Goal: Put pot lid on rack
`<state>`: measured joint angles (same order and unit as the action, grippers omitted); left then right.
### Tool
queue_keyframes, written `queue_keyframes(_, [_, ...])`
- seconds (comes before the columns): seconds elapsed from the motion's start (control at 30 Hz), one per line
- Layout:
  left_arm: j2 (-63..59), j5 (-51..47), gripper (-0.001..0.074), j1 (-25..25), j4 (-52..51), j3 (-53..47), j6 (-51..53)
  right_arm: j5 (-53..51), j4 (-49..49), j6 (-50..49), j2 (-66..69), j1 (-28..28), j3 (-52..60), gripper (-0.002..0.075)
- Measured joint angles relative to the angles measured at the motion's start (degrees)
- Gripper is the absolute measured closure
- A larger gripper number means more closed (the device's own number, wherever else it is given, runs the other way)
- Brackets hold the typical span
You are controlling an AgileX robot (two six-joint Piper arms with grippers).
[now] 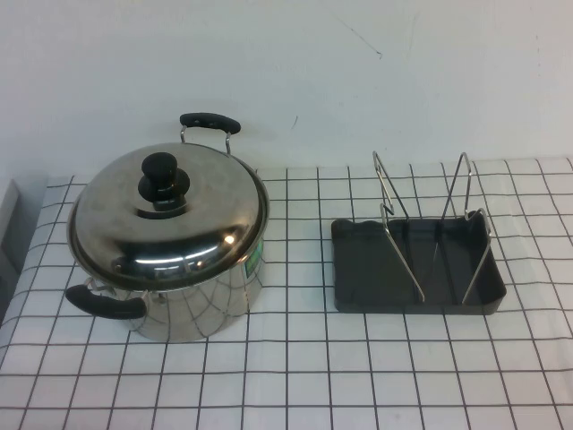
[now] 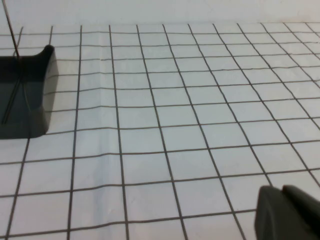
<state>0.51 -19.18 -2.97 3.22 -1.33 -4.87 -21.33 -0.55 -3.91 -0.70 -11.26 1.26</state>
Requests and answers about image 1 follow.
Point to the stainless steel lid black knob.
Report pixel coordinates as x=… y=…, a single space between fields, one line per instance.
x=201 y=215

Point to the grey panel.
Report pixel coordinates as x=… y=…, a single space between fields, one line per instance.
x=13 y=233

